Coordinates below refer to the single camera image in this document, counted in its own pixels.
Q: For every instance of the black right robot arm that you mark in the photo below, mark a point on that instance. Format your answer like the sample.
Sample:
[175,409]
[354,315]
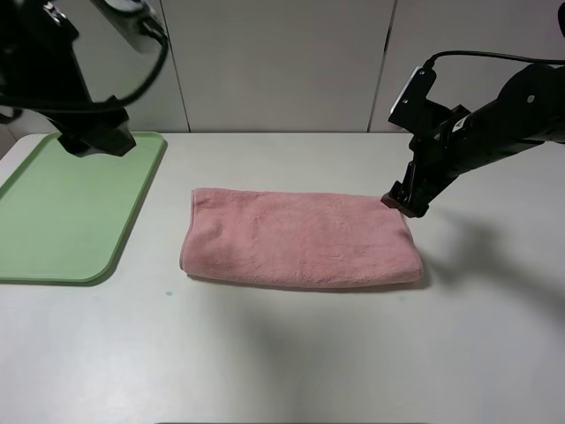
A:
[472,83]

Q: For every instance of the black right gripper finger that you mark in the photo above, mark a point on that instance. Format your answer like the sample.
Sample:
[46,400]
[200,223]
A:
[399,196]
[413,207]

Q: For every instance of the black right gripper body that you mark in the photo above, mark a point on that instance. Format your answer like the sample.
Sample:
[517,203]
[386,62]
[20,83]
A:
[429,123]

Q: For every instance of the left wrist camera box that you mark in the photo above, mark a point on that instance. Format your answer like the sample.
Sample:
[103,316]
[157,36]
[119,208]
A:
[136,21]

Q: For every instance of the pink fluffy towel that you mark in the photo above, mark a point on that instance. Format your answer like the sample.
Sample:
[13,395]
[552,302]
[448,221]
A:
[298,240]

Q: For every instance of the light green plastic tray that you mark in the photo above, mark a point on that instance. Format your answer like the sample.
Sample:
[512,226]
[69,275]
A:
[65,220]

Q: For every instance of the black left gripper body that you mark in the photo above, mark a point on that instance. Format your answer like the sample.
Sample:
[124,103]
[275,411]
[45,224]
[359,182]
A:
[38,64]

